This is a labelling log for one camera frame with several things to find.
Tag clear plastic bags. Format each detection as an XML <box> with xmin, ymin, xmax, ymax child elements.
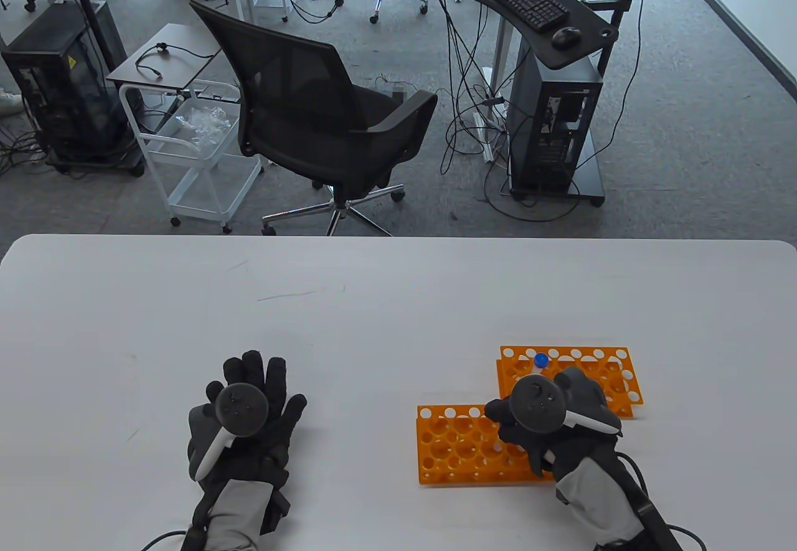
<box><xmin>174</xmin><ymin>106</ymin><xmax>232</xmax><ymax>144</ymax></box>

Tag bundle of black cables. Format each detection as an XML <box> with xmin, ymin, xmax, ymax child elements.
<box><xmin>430</xmin><ymin>0</ymin><xmax>517</xmax><ymax>175</ymax></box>

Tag black stand pole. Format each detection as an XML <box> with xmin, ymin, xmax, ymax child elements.
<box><xmin>57</xmin><ymin>0</ymin><xmax>122</xmax><ymax>141</ymax></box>

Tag orange test tube rack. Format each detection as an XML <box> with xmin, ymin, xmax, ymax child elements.
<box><xmin>496</xmin><ymin>346</ymin><xmax>646</xmax><ymax>420</ymax></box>
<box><xmin>416</xmin><ymin>405</ymin><xmax>555</xmax><ymax>485</ymax></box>

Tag black round hand tracker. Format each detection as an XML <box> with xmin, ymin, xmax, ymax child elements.
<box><xmin>189</xmin><ymin>383</ymin><xmax>270</xmax><ymax>482</ymax></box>
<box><xmin>509</xmin><ymin>375</ymin><xmax>623</xmax><ymax>446</ymax></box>

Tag black glass computer cabinet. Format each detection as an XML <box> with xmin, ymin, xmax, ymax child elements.
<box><xmin>0</xmin><ymin>0</ymin><xmax>145</xmax><ymax>178</ymax></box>

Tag black rolling workstation stand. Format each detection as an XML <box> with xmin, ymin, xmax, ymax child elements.
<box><xmin>464</xmin><ymin>0</ymin><xmax>642</xmax><ymax>207</ymax></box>

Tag person's right forearm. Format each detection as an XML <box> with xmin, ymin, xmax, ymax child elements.
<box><xmin>554</xmin><ymin>451</ymin><xmax>645</xmax><ymax>545</ymax></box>

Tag person's left hand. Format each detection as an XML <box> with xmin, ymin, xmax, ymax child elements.
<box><xmin>189</xmin><ymin>351</ymin><xmax>308</xmax><ymax>496</ymax></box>

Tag person's left forearm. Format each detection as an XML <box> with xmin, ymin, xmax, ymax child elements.
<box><xmin>192</xmin><ymin>478</ymin><xmax>275</xmax><ymax>551</ymax></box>

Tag black loose cable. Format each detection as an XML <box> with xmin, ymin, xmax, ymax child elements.
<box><xmin>135</xmin><ymin>42</ymin><xmax>215</xmax><ymax>80</ymax></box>

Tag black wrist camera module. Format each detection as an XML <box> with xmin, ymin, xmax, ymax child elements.
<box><xmin>260</xmin><ymin>490</ymin><xmax>293</xmax><ymax>536</ymax></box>
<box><xmin>620</xmin><ymin>451</ymin><xmax>684</xmax><ymax>551</ymax></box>

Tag grey side table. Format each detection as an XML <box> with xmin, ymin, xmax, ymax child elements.
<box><xmin>106</xmin><ymin>23</ymin><xmax>223</xmax><ymax>94</ymax></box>

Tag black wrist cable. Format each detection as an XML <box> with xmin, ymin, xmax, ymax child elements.
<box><xmin>142</xmin><ymin>529</ymin><xmax>189</xmax><ymax>551</ymax></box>
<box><xmin>666</xmin><ymin>521</ymin><xmax>709</xmax><ymax>551</ymax></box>

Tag black mesh office chair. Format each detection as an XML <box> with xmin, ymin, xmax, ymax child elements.
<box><xmin>189</xmin><ymin>0</ymin><xmax>438</xmax><ymax>237</ymax></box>

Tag white rolling wire cart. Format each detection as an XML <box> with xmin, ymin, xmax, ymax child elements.
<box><xmin>118</xmin><ymin>80</ymin><xmax>263</xmax><ymax>234</ymax></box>

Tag person's right hand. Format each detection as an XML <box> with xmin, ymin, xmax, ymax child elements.
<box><xmin>484</xmin><ymin>367</ymin><xmax>623</xmax><ymax>483</ymax></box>

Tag black computer tower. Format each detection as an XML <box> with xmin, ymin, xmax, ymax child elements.
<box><xmin>507</xmin><ymin>37</ymin><xmax>605</xmax><ymax>194</ymax></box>

